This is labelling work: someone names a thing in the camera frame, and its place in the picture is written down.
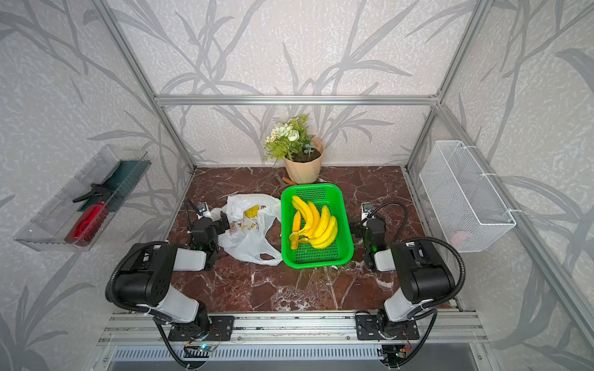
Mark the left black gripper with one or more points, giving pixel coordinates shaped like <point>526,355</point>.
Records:
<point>218,224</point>

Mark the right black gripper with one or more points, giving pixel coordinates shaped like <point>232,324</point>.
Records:
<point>358,226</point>

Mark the green perforated plastic basket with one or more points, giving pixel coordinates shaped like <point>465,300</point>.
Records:
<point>340,251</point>

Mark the white printed plastic bag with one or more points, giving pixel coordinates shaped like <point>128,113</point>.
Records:
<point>250,217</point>

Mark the yellow banana bunch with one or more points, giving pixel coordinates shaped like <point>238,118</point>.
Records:
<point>319,228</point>

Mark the orange-yellow single banana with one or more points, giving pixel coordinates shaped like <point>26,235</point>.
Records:
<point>296,227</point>

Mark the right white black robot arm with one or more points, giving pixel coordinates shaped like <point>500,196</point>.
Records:
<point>430,272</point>

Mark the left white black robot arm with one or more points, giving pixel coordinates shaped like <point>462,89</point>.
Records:
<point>141,281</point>

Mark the terracotta flower pot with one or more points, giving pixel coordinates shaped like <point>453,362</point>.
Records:
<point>306,172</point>

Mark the dark green flat board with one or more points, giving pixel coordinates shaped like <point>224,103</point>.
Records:
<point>116,188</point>

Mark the small green circuit board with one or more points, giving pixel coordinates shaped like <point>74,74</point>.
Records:
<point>199,351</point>

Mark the red black brush tool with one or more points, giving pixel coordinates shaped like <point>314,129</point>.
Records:
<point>88,225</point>

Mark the green plant with white flowers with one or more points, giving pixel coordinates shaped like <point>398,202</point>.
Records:
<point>290,140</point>

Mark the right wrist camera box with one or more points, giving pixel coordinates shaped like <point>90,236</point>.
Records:
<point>366,209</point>

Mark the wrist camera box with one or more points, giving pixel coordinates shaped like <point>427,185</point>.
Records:
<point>366,209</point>
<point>202,210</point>

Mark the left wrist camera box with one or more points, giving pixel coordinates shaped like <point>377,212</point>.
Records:
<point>202,210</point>

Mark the pink object in wire basket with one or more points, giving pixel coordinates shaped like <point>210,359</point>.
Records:
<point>459,238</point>

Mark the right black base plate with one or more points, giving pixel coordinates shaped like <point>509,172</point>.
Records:
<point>379,327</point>

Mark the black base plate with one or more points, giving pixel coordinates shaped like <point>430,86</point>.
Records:
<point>379,327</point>
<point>217,328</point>

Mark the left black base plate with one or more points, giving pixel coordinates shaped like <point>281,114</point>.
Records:
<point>217,328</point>

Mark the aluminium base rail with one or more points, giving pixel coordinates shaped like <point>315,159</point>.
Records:
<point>300,328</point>

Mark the clear plastic wall shelf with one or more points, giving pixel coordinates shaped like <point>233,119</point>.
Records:
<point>74,219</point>

